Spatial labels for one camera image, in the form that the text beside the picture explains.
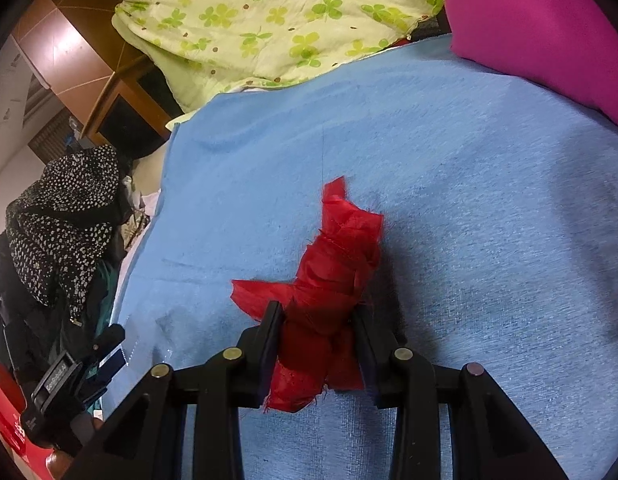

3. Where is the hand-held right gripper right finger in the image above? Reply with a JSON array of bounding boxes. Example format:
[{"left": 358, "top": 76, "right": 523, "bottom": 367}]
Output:
[{"left": 350, "top": 307, "right": 570, "bottom": 480}]

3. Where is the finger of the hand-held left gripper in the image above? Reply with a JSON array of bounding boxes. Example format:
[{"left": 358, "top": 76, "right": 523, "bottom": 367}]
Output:
[
  {"left": 90, "top": 324, "right": 126, "bottom": 358},
  {"left": 89, "top": 351, "right": 126, "bottom": 403}
]

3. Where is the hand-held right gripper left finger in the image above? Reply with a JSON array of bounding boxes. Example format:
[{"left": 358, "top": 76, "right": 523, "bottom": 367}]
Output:
[{"left": 64, "top": 301, "right": 286, "bottom": 480}]

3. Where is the red cloth scrap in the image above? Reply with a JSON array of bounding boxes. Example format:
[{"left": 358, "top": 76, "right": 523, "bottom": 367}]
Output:
[{"left": 231, "top": 176, "right": 385, "bottom": 413}]

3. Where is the person's left hand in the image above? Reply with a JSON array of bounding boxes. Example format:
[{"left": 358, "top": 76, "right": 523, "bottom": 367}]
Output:
[{"left": 46, "top": 450, "right": 77, "bottom": 479}]

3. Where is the red box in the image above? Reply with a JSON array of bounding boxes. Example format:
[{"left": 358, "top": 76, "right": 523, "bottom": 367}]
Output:
[{"left": 0, "top": 365, "right": 52, "bottom": 480}]

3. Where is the pile of dark clothes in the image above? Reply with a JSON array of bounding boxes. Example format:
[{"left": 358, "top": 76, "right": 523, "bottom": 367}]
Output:
[{"left": 0, "top": 230, "right": 120, "bottom": 386}]

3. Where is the black and white speckled garment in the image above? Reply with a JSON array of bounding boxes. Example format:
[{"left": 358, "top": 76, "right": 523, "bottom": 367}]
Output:
[{"left": 5, "top": 145, "right": 127, "bottom": 316}]

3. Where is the light blue blanket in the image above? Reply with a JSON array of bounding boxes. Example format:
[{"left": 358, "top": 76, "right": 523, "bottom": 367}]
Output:
[{"left": 101, "top": 32, "right": 618, "bottom": 480}]

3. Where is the dark slatted panel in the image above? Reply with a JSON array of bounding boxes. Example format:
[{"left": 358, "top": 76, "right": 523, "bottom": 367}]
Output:
[{"left": 28, "top": 115, "right": 84, "bottom": 163}]

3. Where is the wooden nightstand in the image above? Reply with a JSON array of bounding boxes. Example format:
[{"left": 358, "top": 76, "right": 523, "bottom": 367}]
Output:
[{"left": 81, "top": 55, "right": 182, "bottom": 161}]

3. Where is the wooden cabinet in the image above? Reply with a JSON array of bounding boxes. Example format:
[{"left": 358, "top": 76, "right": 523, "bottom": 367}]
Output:
[{"left": 11, "top": 0, "right": 127, "bottom": 111}]

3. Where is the green clover print quilt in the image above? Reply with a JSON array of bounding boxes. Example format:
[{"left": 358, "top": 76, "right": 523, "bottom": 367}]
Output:
[{"left": 111, "top": 0, "right": 445, "bottom": 113}]

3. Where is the magenta pillow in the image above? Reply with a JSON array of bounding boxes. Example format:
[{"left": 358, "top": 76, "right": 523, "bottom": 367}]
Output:
[{"left": 431, "top": 0, "right": 618, "bottom": 136}]

